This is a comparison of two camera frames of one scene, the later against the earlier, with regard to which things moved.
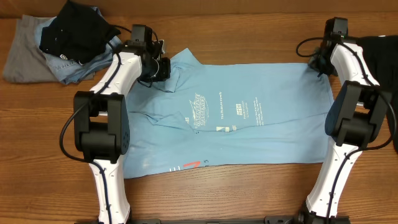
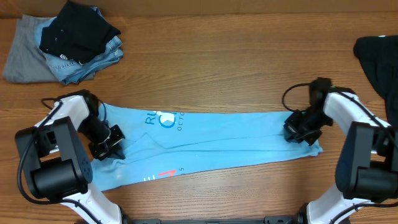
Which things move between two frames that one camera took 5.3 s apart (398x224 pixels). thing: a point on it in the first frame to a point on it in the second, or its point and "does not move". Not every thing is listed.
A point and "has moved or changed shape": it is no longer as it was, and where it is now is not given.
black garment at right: [380, 54] does not move
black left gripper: [164, 73] to [112, 150]
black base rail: [268, 219] does not move
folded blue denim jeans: [69, 72] does not move
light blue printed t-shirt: [207, 113] has moved or changed shape
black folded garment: [81, 32] does not move
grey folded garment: [26, 61] does not move
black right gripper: [321, 66] to [300, 127]
